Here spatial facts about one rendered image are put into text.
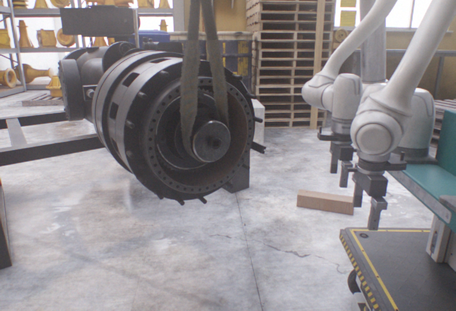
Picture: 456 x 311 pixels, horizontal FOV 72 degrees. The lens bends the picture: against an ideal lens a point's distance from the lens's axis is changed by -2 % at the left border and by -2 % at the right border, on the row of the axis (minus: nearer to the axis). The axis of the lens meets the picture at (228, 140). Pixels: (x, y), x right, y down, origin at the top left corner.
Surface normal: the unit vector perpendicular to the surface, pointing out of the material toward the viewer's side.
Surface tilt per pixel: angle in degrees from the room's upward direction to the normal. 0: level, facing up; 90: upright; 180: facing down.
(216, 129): 90
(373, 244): 0
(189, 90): 94
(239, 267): 0
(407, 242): 0
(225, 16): 90
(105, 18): 90
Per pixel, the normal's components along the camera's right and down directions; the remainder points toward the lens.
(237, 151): -0.75, -0.33
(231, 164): -0.58, -0.60
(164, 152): 0.51, 0.25
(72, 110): 0.43, 0.74
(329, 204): -0.34, 0.27
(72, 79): 0.46, -0.20
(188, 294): 0.00, -0.96
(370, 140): -0.49, 0.38
